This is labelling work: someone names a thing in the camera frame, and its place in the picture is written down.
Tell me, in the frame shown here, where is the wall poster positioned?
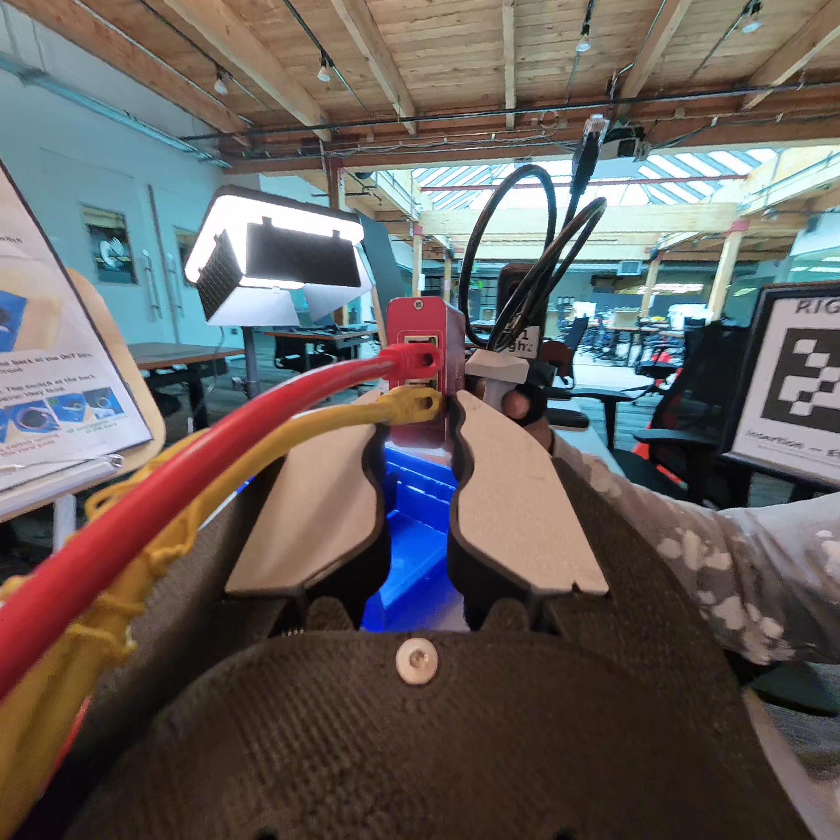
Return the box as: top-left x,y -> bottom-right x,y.
82,203 -> 140,286
174,226 -> 199,287

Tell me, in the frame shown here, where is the studio light panel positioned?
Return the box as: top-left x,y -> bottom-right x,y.
184,185 -> 375,395

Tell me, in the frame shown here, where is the black office chair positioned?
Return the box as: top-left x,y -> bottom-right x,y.
548,387 -> 634,450
617,322 -> 746,506

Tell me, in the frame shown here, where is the black ethernet cable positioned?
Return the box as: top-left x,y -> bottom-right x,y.
457,115 -> 611,355

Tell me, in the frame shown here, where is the person's right forearm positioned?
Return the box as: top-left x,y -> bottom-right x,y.
550,434 -> 840,667

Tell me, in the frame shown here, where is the instruction sheet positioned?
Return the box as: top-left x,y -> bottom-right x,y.
0,161 -> 153,493

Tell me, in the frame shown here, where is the wooden support post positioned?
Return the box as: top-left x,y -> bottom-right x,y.
707,226 -> 744,324

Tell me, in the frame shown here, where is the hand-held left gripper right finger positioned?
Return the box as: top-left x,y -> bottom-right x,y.
447,390 -> 611,601

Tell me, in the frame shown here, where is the black ceiling device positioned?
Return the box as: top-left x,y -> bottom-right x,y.
602,121 -> 648,161

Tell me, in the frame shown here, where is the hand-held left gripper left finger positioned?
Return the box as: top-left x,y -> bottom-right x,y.
225,390 -> 391,595

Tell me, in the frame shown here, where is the red network switch box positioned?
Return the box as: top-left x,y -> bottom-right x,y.
386,295 -> 468,450

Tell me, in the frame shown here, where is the red ethernet cable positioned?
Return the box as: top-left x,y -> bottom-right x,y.
0,343 -> 442,700

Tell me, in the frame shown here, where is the person's right hand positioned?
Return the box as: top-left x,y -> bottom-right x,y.
504,385 -> 556,455

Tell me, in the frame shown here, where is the wooden sheet stand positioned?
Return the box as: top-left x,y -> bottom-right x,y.
0,157 -> 166,553

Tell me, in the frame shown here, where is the yellow ethernet cable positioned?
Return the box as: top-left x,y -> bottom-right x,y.
0,386 -> 444,840

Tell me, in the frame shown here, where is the blue plastic bin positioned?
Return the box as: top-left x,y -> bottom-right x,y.
361,446 -> 470,634

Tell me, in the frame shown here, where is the wooden top desk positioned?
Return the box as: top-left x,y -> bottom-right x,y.
128,341 -> 247,434

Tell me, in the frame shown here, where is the printed tag sign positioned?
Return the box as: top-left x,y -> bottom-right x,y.
721,281 -> 840,490

